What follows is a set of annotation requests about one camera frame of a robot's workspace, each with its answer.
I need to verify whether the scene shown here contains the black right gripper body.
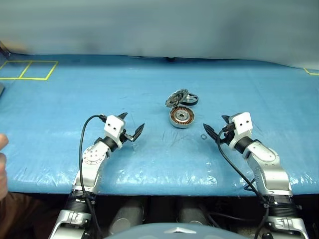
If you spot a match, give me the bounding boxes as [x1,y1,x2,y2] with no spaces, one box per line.
[218,129,235,148]

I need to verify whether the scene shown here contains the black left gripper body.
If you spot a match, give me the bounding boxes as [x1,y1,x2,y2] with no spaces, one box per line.
[120,128,136,144]

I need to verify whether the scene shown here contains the black-rimmed silver spoked rotor cover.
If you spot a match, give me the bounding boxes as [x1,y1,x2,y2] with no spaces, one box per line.
[180,92,200,107]

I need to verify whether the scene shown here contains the silver motor stator copper windings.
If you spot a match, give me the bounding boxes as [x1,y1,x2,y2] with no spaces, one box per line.
[169,105,195,129]

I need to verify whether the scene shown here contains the bare person hand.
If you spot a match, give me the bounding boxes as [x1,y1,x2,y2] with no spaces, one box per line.
[0,133,9,200]

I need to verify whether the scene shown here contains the blue plastic table cover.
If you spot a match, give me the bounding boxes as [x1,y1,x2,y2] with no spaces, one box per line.
[0,52,319,197]

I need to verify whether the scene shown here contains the grey rounded cylinder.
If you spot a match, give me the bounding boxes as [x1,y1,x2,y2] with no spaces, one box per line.
[178,199,209,226]
[109,199,146,235]

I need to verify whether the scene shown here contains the grey-blue rounded robot body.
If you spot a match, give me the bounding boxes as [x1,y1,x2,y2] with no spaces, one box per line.
[103,222,240,239]

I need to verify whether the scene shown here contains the brown person clothing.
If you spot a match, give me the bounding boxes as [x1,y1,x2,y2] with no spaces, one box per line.
[0,191,66,239]

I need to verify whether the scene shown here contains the dark brown slanted stand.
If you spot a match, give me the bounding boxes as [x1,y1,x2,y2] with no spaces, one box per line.
[0,41,12,58]

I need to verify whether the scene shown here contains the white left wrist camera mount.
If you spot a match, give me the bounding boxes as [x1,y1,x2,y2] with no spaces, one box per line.
[103,115,127,150]

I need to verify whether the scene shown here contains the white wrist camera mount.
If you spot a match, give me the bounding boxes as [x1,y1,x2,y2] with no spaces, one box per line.
[103,115,127,150]
[228,112,253,150]

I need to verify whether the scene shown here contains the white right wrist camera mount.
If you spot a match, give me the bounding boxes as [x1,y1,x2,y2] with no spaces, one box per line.
[228,112,253,150]

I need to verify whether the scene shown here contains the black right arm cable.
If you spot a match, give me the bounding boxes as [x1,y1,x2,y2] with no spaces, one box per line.
[216,123,271,239]

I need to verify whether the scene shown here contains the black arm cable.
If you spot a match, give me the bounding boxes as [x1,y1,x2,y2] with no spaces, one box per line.
[78,114,108,239]
[216,123,271,239]

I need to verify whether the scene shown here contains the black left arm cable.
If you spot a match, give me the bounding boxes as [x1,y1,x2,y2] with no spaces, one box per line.
[78,114,108,239]

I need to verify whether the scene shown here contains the thin black cable under table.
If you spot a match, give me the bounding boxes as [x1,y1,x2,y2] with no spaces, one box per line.
[208,212,253,229]

